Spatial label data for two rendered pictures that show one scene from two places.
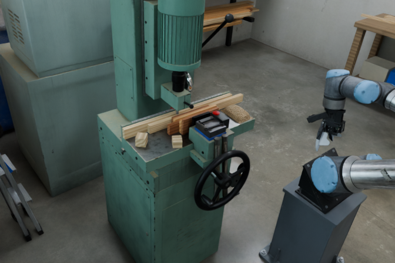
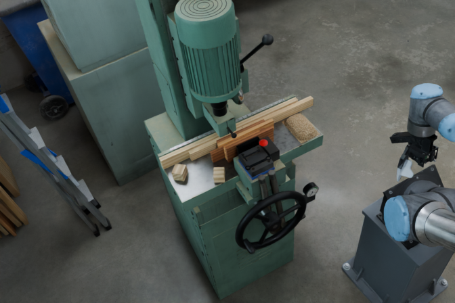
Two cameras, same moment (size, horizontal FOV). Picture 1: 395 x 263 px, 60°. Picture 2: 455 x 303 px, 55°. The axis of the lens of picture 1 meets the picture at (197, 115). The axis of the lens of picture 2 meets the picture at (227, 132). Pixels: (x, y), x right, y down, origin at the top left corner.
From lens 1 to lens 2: 0.54 m
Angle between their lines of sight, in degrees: 20
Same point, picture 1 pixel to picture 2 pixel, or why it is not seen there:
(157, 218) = (208, 244)
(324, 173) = (396, 219)
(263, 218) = (354, 221)
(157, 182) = (200, 216)
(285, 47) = not seen: outside the picture
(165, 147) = (206, 180)
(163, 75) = not seen: hidden behind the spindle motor
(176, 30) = (200, 63)
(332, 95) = (417, 120)
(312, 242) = (395, 272)
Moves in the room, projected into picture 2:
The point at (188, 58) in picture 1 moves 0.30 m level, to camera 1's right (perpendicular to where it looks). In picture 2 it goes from (221, 88) to (317, 95)
